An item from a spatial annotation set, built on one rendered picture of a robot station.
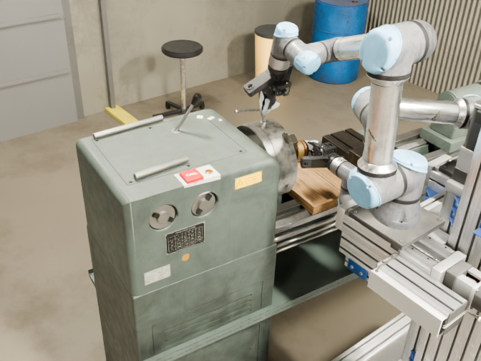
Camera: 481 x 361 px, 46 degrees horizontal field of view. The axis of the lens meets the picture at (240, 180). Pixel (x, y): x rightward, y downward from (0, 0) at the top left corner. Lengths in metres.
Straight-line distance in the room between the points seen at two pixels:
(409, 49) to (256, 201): 0.79
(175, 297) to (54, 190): 2.25
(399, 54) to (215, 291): 1.13
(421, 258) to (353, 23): 4.05
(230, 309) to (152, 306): 0.37
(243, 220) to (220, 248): 0.13
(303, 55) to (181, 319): 1.05
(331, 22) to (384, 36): 4.15
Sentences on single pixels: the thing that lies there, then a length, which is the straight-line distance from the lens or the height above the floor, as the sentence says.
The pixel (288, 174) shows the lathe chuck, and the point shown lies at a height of 1.09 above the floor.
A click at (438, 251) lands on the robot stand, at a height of 1.10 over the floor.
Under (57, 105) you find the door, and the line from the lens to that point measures 4.98.
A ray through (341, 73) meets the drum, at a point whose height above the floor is 0.12.
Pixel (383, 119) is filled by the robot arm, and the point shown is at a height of 1.56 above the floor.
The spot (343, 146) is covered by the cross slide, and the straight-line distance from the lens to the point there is 2.69.
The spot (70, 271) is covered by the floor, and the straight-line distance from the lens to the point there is 3.48.
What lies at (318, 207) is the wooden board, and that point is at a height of 0.90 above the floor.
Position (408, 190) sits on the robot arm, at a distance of 1.79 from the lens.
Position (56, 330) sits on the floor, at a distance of 3.16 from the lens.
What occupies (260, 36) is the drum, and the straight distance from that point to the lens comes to 5.37.
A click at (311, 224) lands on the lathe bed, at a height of 0.79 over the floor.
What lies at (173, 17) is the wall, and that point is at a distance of 5.32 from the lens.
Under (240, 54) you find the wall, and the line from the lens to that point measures 5.90.
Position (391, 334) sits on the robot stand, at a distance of 2.85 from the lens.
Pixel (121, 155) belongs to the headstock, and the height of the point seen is 1.25.
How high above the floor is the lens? 2.25
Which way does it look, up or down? 33 degrees down
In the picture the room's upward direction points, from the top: 2 degrees clockwise
